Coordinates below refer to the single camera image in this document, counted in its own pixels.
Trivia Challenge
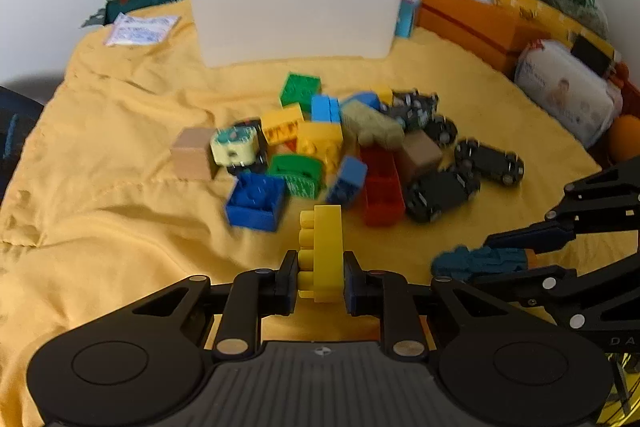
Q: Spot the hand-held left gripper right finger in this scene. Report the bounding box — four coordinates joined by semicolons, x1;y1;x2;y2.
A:
344;252;506;355

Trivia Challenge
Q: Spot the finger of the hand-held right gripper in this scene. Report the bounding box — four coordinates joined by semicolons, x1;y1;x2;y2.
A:
470;266;618;334
486;162;640;254

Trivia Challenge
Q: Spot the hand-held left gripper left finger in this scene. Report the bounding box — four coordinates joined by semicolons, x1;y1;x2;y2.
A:
131;251;299;355

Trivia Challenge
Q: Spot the teal toy car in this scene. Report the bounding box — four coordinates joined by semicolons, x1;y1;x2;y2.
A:
431;246;532;281

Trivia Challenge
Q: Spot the long yellow building block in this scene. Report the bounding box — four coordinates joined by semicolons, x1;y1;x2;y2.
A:
298;204;346;303

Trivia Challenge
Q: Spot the blue square building block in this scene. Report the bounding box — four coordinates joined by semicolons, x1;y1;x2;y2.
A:
225;173;288;232

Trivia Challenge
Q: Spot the red building block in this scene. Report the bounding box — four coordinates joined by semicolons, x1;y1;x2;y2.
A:
360;147;406;227

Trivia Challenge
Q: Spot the green arch building block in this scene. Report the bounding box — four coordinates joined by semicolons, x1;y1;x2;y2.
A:
267;154;323;198

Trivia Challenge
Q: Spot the brown wooden cube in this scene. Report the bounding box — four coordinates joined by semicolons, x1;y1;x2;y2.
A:
397;131;443;180

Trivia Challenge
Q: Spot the white green toy car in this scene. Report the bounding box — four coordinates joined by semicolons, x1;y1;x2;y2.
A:
210;121;269;176

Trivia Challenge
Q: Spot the light wooden cube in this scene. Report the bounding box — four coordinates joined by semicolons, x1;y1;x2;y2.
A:
171;128;218;180

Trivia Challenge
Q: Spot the olive green toy vehicle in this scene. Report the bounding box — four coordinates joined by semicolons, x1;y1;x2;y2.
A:
340;101;405;150

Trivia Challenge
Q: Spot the light blue building block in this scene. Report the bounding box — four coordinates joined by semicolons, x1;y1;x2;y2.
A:
311;94;342;124

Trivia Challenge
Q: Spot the white plastic bin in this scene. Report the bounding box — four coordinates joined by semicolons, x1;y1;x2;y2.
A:
172;0;416;68

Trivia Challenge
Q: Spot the orange ball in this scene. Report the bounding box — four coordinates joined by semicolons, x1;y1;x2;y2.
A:
607;116;640;164

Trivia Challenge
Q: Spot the white baby wipes pack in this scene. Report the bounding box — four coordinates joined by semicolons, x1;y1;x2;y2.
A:
515;39;623;146

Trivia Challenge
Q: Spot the yellow box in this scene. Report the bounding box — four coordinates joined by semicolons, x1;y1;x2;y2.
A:
517;0;621;75

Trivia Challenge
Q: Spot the orange box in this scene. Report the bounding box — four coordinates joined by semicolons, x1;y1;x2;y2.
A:
405;0;551;75

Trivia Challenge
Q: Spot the blue card box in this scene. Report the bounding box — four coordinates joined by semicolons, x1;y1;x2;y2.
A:
395;0;422;38

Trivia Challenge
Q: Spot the white wipes packet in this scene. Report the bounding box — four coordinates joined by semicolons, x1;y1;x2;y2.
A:
104;14;180;46

